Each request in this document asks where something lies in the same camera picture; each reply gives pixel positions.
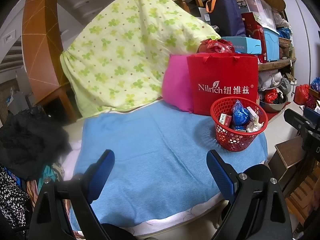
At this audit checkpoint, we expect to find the white plastic bag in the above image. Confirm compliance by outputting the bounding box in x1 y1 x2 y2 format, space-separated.
246 120 264 133

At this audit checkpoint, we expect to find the red white small box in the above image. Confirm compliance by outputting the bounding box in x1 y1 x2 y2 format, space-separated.
219 113 232 127

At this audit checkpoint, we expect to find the white long medicine box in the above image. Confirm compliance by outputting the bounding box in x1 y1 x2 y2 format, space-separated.
246 106 259 124

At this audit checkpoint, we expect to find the blue plastic bag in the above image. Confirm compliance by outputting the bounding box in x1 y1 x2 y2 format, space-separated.
232 100 250 127

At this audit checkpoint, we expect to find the brown cardboard box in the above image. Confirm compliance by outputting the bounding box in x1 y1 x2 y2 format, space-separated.
268 136 315 196

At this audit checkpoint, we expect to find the red plastic mesh basket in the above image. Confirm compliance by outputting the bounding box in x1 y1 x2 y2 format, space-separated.
210 96 268 152

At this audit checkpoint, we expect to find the light blue towel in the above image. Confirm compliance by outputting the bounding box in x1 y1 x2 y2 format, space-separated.
74 101 267 235

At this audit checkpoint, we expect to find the black clothes pile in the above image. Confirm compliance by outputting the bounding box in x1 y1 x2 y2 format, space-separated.
1 106 71 180

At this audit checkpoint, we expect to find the black white dotted garment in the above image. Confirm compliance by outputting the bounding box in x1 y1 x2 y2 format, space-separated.
1 165 32 239

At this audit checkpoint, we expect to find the blue plastic storage bin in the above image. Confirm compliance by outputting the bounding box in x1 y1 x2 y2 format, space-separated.
263 25 279 61

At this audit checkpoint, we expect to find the magenta pillow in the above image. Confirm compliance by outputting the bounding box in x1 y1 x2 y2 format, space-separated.
162 54 194 113

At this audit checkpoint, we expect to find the red Nilrich paper bag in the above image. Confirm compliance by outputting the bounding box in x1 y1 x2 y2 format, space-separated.
187 53 258 115

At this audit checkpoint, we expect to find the light blue cardboard box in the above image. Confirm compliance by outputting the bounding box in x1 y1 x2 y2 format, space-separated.
222 36 262 55

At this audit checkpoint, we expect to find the red plastic bag behind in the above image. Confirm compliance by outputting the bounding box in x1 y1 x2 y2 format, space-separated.
197 38 235 53

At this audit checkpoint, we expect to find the green clover quilt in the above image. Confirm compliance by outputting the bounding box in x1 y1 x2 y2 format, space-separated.
60 0 220 118

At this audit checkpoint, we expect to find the navy blue bag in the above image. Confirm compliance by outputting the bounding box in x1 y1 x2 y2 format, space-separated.
206 0 246 37

